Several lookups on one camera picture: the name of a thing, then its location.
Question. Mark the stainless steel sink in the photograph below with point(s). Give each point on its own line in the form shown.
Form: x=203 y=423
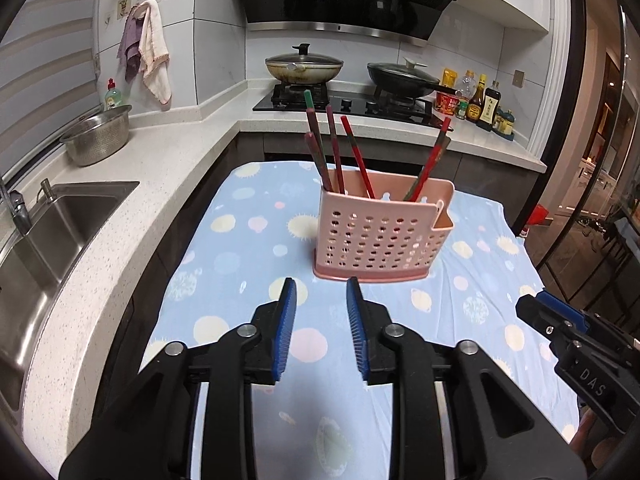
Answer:
x=60 y=230

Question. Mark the blue printed tablecloth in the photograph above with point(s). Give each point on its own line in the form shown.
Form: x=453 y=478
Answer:
x=240 y=270

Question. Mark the wall hook sticker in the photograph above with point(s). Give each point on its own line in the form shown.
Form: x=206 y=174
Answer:
x=124 y=6

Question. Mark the dark soy sauce bottle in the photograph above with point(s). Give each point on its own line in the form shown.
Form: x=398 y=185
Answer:
x=491 y=107

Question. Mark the clear plastic bottle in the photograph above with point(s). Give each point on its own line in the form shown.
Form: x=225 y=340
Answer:
x=468 y=85

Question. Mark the purple towel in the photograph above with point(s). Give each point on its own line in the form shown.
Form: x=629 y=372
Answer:
x=130 y=50

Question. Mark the black pan with lid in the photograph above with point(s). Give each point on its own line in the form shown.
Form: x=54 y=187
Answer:
x=402 y=80

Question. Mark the yellow seasoning packet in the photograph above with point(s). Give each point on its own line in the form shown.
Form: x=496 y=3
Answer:
x=448 y=77

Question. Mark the chrome soap dispenser pump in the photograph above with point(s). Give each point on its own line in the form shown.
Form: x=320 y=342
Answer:
x=45 y=191

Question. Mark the green dish soap bottle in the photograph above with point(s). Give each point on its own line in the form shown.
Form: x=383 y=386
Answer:
x=113 y=97

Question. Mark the white pink-edged towel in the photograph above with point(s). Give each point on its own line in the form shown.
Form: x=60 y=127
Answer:
x=155 y=50

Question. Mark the steel colander bowl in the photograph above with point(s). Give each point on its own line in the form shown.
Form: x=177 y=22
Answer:
x=97 y=135

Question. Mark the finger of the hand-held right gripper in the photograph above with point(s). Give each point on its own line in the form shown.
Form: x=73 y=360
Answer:
x=542 y=322
x=565 y=312

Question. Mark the black gas stove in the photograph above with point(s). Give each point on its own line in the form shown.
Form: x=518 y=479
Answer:
x=350 y=105

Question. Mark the white speckled kitchen counter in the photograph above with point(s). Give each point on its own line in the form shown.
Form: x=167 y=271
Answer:
x=125 y=240

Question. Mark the pink perforated utensil holder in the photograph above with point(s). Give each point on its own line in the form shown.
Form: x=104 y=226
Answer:
x=380 y=240

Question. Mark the gold wall switch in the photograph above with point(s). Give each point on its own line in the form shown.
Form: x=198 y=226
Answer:
x=519 y=78

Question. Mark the maroon chopstick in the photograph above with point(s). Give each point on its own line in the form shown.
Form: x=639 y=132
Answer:
x=315 y=160

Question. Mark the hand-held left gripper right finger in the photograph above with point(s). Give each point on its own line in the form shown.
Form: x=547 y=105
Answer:
x=359 y=335

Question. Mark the small green-lid jar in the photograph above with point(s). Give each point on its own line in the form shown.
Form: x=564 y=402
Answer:
x=463 y=111

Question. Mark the person's right hand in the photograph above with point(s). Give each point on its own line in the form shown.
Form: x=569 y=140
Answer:
x=592 y=440

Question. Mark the black range hood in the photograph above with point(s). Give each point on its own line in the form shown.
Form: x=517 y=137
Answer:
x=345 y=0

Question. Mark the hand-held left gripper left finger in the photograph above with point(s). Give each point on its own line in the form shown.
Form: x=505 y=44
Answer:
x=282 y=340

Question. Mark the beige pan with lid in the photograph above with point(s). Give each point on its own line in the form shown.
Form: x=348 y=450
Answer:
x=302 y=67

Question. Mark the brown sauce bottle yellow cap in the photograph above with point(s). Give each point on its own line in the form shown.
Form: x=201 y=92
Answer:
x=477 y=102

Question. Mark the glass sliding door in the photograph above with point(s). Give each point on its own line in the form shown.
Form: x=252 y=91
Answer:
x=600 y=160

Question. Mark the chrome faucet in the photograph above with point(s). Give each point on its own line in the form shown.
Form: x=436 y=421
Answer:
x=17 y=210

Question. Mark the purple chopstick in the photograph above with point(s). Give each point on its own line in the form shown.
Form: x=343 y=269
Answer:
x=334 y=150

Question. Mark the red chopstick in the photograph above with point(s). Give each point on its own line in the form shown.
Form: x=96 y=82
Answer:
x=355 y=155
x=440 y=142

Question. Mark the white window blind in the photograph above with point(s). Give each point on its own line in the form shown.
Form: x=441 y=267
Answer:
x=45 y=85

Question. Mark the small blue seasoning containers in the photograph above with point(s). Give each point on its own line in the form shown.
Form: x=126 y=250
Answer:
x=507 y=124

